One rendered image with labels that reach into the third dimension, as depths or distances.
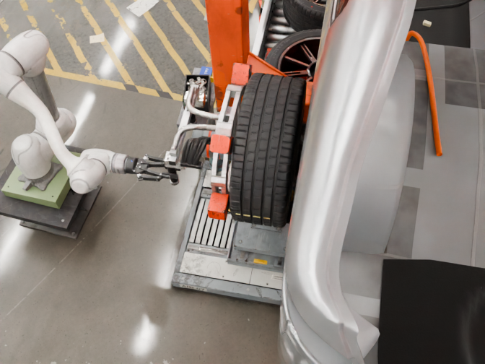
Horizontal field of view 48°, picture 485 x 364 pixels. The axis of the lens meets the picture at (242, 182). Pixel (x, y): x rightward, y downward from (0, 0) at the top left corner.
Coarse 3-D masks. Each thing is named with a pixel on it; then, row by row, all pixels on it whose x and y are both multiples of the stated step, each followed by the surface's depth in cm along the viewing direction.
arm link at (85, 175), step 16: (16, 96) 231; (32, 96) 233; (32, 112) 234; (48, 112) 235; (48, 128) 231; (64, 160) 227; (80, 160) 227; (96, 160) 234; (80, 176) 223; (96, 176) 228; (80, 192) 225
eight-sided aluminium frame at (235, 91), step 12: (228, 84) 228; (228, 96) 224; (240, 96) 226; (216, 132) 216; (228, 132) 216; (216, 156) 219; (228, 156) 219; (216, 168) 220; (216, 180) 221; (228, 180) 262; (216, 192) 228; (228, 192) 233
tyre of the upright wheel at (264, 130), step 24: (264, 96) 216; (288, 96) 217; (240, 120) 212; (264, 120) 211; (288, 120) 210; (240, 144) 211; (264, 144) 209; (288, 144) 208; (240, 168) 212; (264, 168) 211; (288, 168) 209; (240, 192) 217; (264, 192) 215; (288, 192) 216; (240, 216) 229; (264, 216) 225
